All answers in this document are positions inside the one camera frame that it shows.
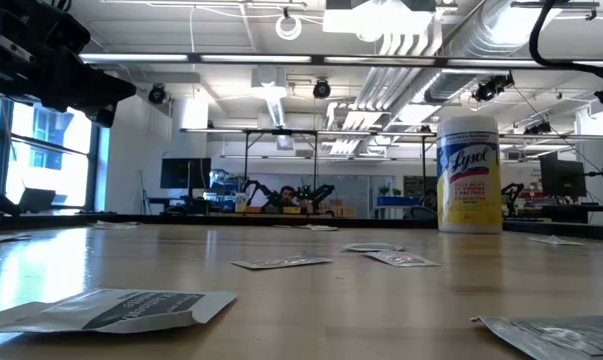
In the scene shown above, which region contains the black computer monitor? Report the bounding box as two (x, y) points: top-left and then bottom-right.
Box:
(159, 157), (213, 190)
(539, 151), (588, 200)

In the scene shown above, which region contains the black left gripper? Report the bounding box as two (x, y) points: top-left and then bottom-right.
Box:
(0, 59), (136, 128)

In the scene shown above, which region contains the dark open laptop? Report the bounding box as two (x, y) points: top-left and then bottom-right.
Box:
(18, 187), (57, 214)

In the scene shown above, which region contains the black ceiling camera mount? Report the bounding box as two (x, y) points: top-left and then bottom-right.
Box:
(523, 121), (552, 136)
(471, 71), (516, 104)

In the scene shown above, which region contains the silver ventilation duct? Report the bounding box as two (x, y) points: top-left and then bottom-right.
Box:
(423, 0), (537, 106)

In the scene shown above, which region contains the small white packet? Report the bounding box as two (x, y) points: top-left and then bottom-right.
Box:
(528, 234), (586, 247)

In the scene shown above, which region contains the Lysol wipes canister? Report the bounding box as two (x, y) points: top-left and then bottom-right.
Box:
(435, 115), (504, 235)

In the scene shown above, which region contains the white cable coil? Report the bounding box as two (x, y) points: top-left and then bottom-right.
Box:
(274, 13), (304, 42)

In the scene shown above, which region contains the long ceiling light strip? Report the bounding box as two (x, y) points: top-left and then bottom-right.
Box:
(78, 52), (603, 69)

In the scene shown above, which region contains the white ceiling light panel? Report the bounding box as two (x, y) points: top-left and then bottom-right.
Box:
(323, 0), (435, 36)

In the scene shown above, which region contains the black round ceiling camera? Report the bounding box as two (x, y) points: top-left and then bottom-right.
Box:
(312, 78), (332, 100)
(148, 83), (168, 105)

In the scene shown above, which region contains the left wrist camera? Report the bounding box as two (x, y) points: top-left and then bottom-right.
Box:
(0, 0), (92, 71)

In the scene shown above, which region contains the person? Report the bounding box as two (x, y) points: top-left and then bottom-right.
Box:
(275, 184), (300, 209)

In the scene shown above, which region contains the black background rig frame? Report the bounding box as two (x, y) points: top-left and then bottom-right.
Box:
(243, 128), (430, 211)

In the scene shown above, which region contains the blue storage bin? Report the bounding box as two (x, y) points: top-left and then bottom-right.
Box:
(375, 195), (422, 208)

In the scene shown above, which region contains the white packet red print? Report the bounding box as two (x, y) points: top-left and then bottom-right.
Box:
(230, 253), (334, 271)
(363, 250), (441, 269)

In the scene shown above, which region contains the black aluminium table frame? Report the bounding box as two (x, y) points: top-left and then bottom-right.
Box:
(0, 212), (603, 244)

